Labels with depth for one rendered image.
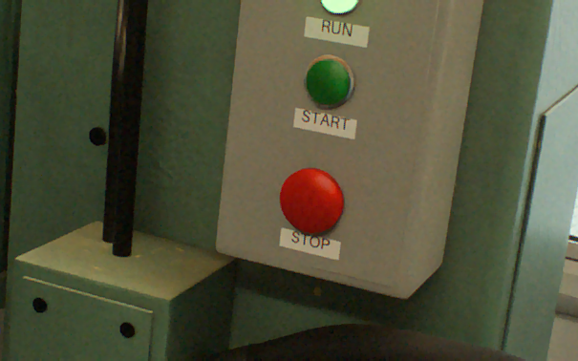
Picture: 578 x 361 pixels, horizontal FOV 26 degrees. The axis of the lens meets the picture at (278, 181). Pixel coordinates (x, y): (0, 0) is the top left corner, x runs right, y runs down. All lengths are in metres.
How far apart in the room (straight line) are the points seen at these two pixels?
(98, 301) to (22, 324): 0.05
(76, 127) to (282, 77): 0.21
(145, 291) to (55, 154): 0.18
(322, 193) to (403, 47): 0.08
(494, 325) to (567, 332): 1.54
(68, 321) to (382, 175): 0.18
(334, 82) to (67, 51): 0.23
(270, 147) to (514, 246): 0.14
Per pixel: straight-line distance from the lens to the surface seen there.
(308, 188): 0.56
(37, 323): 0.64
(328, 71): 0.55
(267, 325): 0.67
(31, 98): 0.76
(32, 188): 0.77
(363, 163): 0.56
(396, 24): 0.55
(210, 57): 0.65
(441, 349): 0.60
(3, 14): 0.79
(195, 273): 0.64
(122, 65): 0.65
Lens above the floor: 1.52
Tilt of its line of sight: 16 degrees down
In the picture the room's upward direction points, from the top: 7 degrees clockwise
